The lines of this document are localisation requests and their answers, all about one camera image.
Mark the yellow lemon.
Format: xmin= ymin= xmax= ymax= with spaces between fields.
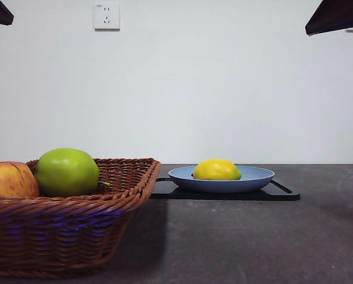
xmin=192 ymin=159 xmax=242 ymax=181

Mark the blue round plate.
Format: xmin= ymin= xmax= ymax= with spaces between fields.
xmin=168 ymin=165 xmax=275 ymax=194

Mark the brown wicker basket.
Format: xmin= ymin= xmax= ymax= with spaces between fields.
xmin=0 ymin=157 xmax=162 ymax=279

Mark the red yellow apple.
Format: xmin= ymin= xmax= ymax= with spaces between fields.
xmin=0 ymin=161 xmax=40 ymax=199

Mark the green apple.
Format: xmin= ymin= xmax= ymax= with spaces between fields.
xmin=34 ymin=148 xmax=111 ymax=198

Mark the black flat tray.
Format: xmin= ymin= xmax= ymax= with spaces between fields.
xmin=149 ymin=176 xmax=301 ymax=201

